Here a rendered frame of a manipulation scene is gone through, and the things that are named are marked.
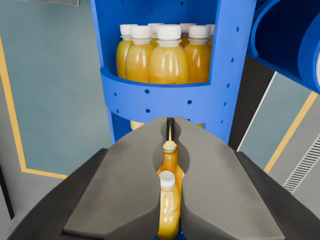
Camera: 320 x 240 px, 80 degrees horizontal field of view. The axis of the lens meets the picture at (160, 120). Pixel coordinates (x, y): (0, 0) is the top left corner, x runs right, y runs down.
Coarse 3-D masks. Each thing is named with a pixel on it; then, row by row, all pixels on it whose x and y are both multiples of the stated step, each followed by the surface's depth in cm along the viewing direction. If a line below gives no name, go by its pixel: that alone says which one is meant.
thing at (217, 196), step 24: (192, 144) 9; (216, 144) 9; (192, 168) 8; (216, 168) 8; (240, 168) 8; (192, 192) 7; (216, 192) 7; (240, 192) 7; (192, 216) 6; (216, 216) 6; (240, 216) 6; (264, 216) 6
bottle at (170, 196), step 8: (176, 184) 48; (160, 192) 46; (168, 192) 45; (176, 192) 46; (160, 200) 46; (168, 200) 45; (176, 200) 46; (160, 208) 46; (168, 208) 46; (176, 208) 47; (160, 216) 48; (168, 216) 48; (176, 216) 49; (160, 224) 50; (168, 224) 49; (176, 224) 51; (160, 232) 51; (168, 232) 51; (176, 232) 53
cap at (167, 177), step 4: (160, 172) 47; (164, 172) 47; (168, 172) 47; (172, 172) 47; (160, 176) 46; (164, 176) 46; (168, 176) 46; (172, 176) 46; (160, 180) 45; (164, 180) 44; (168, 180) 44; (172, 180) 45; (160, 184) 46; (164, 184) 45; (168, 184) 44; (172, 184) 45
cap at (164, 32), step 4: (160, 28) 29; (164, 28) 29; (168, 28) 29; (172, 28) 29; (176, 28) 29; (180, 28) 30; (160, 32) 30; (164, 32) 29; (168, 32) 29; (172, 32) 29; (176, 32) 29; (180, 32) 30; (160, 36) 30; (164, 36) 30; (168, 36) 29; (172, 36) 29; (176, 36) 30
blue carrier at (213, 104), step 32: (96, 0) 34; (128, 0) 43; (160, 0) 46; (192, 0) 45; (224, 0) 24; (256, 0) 29; (96, 32) 36; (224, 32) 26; (224, 64) 28; (128, 96) 31; (160, 96) 29; (192, 96) 29; (224, 96) 32; (128, 128) 56; (224, 128) 36
